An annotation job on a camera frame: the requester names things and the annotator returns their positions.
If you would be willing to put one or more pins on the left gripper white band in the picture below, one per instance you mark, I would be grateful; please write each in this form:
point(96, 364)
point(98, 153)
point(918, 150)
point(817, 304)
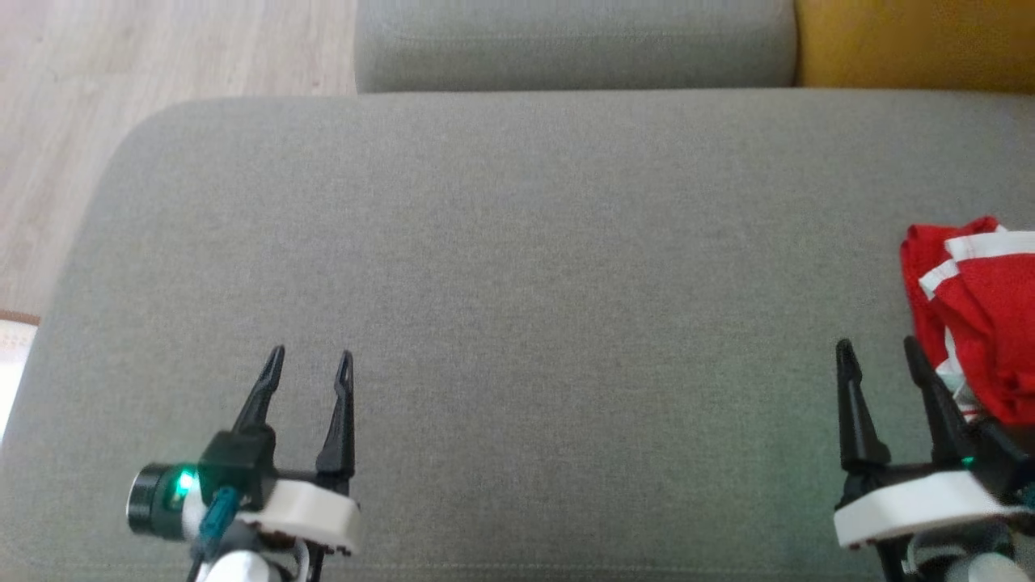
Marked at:
point(311, 513)

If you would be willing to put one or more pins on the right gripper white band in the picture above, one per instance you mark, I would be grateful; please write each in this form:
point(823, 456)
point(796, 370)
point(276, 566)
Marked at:
point(914, 505)

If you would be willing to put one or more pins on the red shorts with white trim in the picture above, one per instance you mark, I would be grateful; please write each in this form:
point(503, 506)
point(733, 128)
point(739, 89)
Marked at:
point(999, 323)

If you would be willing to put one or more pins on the red Bulls basketball jersey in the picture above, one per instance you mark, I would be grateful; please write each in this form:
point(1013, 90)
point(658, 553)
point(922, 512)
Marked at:
point(915, 249)

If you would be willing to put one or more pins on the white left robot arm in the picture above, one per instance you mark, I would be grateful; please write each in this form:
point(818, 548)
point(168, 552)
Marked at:
point(242, 570)

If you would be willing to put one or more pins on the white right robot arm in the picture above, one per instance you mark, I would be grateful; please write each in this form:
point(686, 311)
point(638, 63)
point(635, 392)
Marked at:
point(962, 562)

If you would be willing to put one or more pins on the large yellow sofa back cushion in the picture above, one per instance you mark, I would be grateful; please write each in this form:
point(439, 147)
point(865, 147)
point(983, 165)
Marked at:
point(914, 40)

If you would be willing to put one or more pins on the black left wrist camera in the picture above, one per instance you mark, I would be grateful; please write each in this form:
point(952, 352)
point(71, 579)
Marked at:
point(154, 501)

